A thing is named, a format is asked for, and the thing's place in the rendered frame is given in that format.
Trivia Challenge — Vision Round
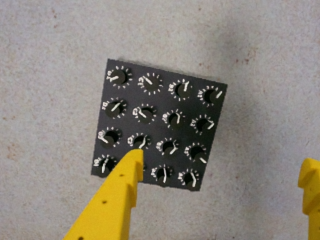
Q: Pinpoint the black knob box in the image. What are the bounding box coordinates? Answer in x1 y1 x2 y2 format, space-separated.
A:
90 59 228 192

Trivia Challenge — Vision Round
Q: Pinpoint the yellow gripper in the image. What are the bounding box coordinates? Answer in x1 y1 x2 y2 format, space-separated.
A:
63 149 320 240

